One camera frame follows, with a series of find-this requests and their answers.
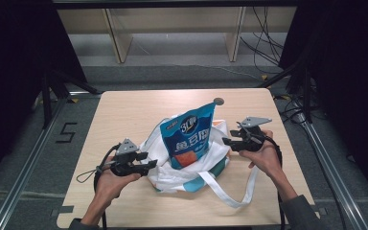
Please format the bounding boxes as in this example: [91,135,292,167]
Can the person's left hand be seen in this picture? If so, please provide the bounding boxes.
[94,155,142,207]

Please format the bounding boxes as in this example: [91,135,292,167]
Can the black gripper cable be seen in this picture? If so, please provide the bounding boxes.
[92,143,123,230]
[261,134,288,230]

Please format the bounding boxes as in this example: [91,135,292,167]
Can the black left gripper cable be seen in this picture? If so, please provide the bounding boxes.
[92,143,123,230]

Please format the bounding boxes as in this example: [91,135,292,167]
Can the black metal stand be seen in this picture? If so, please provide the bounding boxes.
[256,56,314,125]
[40,67,101,129]

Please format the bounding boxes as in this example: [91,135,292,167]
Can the white green orange tote bag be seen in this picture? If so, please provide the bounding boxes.
[139,119,260,210]

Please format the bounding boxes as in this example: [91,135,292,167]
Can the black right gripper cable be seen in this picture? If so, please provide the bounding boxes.
[261,134,288,230]

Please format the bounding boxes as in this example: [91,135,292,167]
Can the aluminium rail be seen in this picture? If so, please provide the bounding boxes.
[294,109,368,230]
[0,91,73,230]

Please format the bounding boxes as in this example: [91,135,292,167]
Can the bundle of black floor cables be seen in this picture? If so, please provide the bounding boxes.
[239,6,286,75]

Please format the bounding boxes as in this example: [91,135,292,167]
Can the blue snack packet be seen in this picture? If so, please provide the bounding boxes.
[159,102,218,171]

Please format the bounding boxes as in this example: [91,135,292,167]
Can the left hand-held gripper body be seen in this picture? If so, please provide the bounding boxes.
[109,137,142,177]

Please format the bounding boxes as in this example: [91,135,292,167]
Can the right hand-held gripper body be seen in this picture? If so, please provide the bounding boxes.
[232,116,273,153]

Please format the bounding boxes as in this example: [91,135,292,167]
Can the grey cord loop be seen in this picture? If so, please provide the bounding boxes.
[76,165,104,184]

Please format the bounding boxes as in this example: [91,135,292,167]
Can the person's right hand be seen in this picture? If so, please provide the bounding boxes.
[238,129,284,180]

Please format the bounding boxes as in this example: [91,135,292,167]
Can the black cables by rail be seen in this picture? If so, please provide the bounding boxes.
[273,93,312,125]

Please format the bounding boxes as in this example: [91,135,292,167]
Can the dark curtain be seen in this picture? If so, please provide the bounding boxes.
[0,0,89,191]
[278,0,368,200]

